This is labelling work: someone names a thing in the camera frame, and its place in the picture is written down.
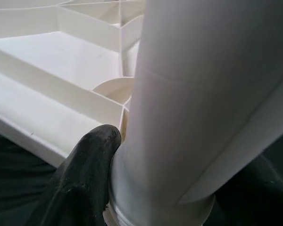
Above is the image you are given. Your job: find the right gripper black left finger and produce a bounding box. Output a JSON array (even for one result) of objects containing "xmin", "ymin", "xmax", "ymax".
[{"xmin": 30, "ymin": 124, "xmax": 122, "ymax": 226}]

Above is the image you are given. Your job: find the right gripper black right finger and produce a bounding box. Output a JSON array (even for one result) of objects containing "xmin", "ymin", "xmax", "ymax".
[{"xmin": 214, "ymin": 153, "xmax": 283, "ymax": 226}]

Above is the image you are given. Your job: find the white plastic table top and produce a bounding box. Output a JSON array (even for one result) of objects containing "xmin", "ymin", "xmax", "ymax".
[{"xmin": 0, "ymin": 0, "xmax": 147, "ymax": 170}]

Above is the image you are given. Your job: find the white plastic table leg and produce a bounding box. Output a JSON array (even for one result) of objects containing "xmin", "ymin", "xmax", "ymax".
[{"xmin": 106, "ymin": 0, "xmax": 283, "ymax": 226}]

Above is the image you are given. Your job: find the black cloth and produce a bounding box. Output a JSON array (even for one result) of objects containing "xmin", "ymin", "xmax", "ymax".
[{"xmin": 0, "ymin": 129, "xmax": 283, "ymax": 226}]

